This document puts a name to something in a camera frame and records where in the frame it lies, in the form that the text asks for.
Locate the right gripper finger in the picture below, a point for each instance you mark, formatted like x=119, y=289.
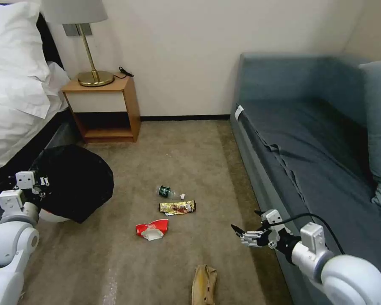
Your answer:
x=261, y=216
x=251, y=238

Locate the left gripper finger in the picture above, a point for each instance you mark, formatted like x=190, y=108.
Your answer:
x=41, y=193
x=44, y=182

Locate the white bin with black bag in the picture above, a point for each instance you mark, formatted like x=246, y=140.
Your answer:
x=79, y=181

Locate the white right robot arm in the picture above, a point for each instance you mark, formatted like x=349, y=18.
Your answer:
x=346, y=276

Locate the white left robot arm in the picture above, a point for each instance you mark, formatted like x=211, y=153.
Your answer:
x=6, y=241

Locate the dark bed base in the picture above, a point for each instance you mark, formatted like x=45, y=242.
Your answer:
x=50, y=136

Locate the brown banana peel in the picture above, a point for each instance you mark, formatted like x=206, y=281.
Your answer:
x=203, y=282

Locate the white duvet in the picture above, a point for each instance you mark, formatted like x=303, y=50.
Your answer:
x=16, y=108

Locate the gold and brown snack wrapper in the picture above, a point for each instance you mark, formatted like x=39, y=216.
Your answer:
x=177, y=207

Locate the teal sofa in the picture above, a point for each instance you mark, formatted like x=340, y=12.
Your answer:
x=304, y=133

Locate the crushed clear plastic bottle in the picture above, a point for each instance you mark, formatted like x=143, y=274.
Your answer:
x=167, y=192

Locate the crushed red paper carton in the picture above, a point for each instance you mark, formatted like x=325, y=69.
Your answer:
x=152, y=228

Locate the wooden nightstand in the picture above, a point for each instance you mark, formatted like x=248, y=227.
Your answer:
x=101, y=98

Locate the white sofa tag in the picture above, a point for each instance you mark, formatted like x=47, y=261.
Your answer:
x=239, y=112

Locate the brass lamp with grey shade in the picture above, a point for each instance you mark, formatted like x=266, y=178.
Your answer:
x=92, y=74

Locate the black headboard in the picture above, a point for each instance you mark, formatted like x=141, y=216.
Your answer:
x=52, y=47

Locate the white pillow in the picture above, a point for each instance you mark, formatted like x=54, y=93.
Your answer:
x=12, y=41

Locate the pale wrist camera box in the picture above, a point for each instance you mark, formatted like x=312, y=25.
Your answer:
x=26, y=180
x=272, y=219

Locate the grey wall plate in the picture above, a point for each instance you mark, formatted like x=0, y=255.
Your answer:
x=70, y=30

